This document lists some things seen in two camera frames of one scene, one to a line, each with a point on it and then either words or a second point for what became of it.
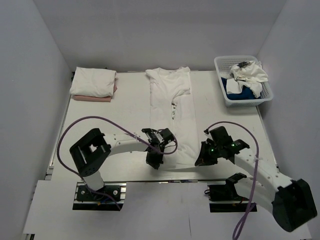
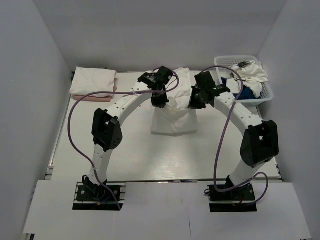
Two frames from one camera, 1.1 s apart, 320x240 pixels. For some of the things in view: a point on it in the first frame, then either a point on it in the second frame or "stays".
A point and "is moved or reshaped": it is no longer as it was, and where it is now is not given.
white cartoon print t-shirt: x=172 y=106 is moved or reshaped
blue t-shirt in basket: x=245 y=94 stays
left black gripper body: x=156 y=153 -> x=158 y=97
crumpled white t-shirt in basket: x=252 y=75 stays
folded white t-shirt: x=93 y=82 stays
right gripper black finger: x=206 y=157 -> x=194 y=103
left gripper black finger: x=154 y=161 -> x=157 y=103
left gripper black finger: x=161 y=155 -> x=165 y=98
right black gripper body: x=217 y=153 -> x=202 y=104
